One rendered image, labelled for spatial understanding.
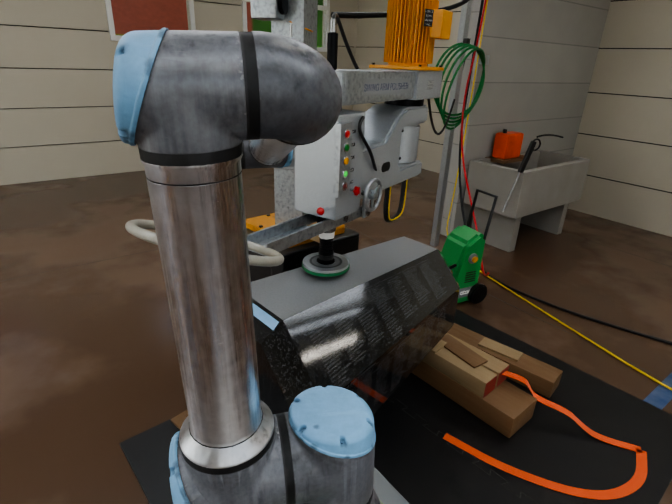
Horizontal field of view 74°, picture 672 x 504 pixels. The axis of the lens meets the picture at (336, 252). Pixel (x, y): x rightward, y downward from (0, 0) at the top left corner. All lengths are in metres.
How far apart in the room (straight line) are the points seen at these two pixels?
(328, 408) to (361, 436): 0.08
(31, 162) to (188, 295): 7.07
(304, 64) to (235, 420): 0.49
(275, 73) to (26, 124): 7.08
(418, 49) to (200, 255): 1.92
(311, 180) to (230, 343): 1.29
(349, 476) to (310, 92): 0.60
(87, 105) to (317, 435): 7.08
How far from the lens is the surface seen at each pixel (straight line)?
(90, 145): 7.64
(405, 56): 2.31
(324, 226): 1.84
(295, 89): 0.51
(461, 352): 2.66
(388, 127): 2.14
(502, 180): 4.62
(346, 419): 0.80
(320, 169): 1.79
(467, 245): 3.48
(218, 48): 0.51
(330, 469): 0.80
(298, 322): 1.73
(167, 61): 0.50
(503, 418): 2.54
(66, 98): 7.53
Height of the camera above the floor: 1.75
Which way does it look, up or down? 23 degrees down
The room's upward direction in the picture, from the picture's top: 2 degrees clockwise
